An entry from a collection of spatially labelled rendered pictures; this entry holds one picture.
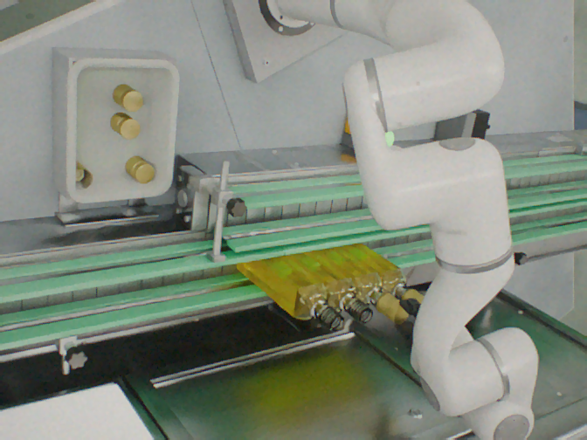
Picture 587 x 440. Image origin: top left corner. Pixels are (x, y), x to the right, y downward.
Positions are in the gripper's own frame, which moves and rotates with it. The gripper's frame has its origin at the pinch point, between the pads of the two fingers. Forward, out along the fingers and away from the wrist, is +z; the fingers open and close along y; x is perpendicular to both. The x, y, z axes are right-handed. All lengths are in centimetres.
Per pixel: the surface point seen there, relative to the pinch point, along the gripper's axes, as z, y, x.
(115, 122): 25, 24, 45
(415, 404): -4.6, -13.1, -1.2
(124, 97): 23, 28, 44
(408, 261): 27.4, -2.4, -13.3
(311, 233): 19.3, 6.9, 11.3
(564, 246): 56, -12, -76
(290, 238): 17.1, 6.8, 15.8
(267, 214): 25.1, 8.2, 17.9
